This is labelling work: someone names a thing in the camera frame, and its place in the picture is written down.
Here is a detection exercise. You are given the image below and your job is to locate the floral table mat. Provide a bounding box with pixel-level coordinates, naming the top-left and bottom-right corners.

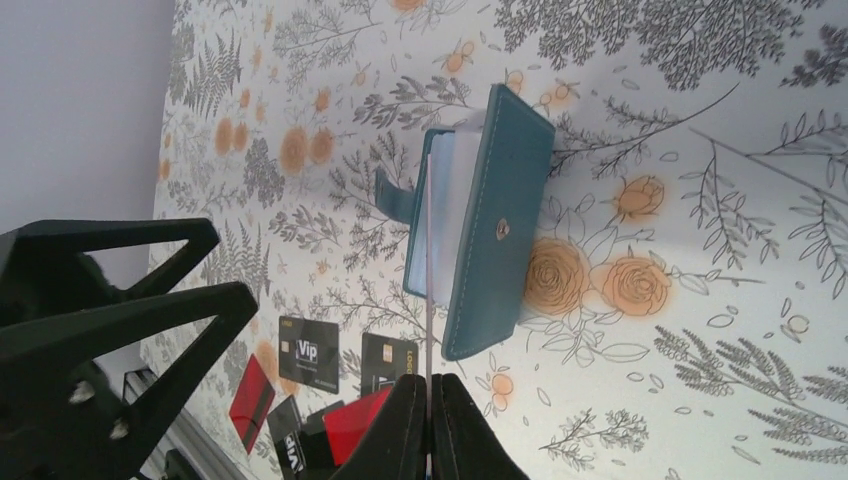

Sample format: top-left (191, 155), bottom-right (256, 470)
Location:
top-left (154, 1), bottom-right (847, 479)

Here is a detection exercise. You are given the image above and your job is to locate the black vip card upper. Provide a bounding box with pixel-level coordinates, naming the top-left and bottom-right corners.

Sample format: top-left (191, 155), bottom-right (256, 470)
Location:
top-left (278, 316), bottom-right (340, 394)

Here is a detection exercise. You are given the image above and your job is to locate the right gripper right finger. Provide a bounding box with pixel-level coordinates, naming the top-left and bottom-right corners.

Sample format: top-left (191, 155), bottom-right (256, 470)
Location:
top-left (430, 374), bottom-right (528, 480)

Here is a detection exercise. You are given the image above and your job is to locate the teal leather card holder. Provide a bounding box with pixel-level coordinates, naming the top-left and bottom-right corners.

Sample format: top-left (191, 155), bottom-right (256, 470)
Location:
top-left (374, 84), bottom-right (555, 361)

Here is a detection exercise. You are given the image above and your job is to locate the black card lower left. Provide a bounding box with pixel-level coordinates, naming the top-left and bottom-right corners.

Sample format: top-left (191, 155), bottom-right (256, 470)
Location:
top-left (266, 395), bottom-right (305, 480)

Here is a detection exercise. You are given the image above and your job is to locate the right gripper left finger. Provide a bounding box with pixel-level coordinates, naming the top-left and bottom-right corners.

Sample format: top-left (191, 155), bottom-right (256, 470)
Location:
top-left (332, 374), bottom-right (427, 480)

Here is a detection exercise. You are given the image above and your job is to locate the small black card top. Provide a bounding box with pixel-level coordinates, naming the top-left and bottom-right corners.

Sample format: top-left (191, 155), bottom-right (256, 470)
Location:
top-left (360, 332), bottom-right (419, 397)

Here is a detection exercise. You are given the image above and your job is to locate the red black card centre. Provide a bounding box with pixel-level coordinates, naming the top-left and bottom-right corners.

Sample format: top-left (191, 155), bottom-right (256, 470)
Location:
top-left (300, 388), bottom-right (390, 469)

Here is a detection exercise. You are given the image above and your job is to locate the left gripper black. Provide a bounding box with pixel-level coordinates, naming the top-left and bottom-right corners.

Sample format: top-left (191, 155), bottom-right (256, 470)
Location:
top-left (1, 218), bottom-right (257, 479)

